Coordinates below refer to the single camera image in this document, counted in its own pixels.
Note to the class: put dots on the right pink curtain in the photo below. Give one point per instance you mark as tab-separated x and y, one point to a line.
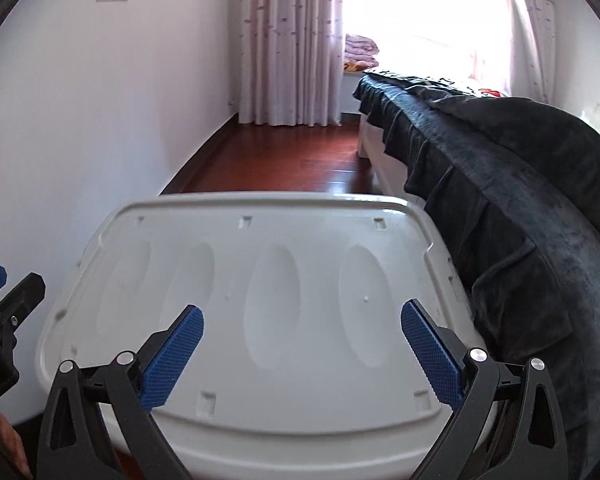
537	19

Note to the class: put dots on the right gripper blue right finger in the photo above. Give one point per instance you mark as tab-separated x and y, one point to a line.
505	422

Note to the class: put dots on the folded pink quilt stack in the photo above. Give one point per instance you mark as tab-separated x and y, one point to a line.
359	54

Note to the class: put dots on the white bed frame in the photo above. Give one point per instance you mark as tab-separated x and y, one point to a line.
390	174

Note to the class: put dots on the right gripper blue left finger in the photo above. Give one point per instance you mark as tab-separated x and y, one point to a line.
74	441

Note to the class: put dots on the left human hand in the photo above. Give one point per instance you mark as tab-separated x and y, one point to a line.
12	450

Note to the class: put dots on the white plastic storage box lid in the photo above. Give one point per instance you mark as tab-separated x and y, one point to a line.
303	371

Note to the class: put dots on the pink white curtain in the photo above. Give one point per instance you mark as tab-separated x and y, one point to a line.
291	62

